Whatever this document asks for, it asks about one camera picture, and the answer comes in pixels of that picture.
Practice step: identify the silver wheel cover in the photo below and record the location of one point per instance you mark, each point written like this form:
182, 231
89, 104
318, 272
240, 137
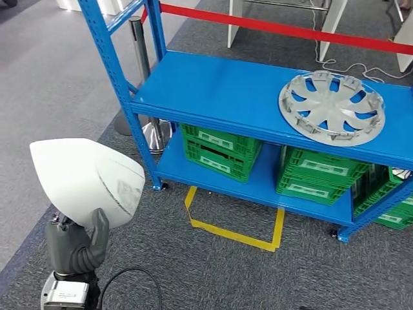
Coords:
332, 113

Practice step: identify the green plastic crate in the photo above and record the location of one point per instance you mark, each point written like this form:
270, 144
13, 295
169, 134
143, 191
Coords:
400, 214
194, 145
310, 184
365, 192

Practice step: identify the blue metal shelf rack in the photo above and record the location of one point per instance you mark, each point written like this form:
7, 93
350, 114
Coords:
209, 85

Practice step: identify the white desk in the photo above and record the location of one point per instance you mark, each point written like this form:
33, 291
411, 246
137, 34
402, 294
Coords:
406, 47
234, 21

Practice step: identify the white platform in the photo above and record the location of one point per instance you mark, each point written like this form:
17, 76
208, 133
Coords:
71, 5

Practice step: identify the red barrier belt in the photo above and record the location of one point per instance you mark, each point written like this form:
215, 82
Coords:
274, 27

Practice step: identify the white plastic body part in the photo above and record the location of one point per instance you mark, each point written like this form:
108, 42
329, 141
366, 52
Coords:
74, 179

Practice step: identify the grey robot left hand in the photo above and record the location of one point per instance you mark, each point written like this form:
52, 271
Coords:
64, 248

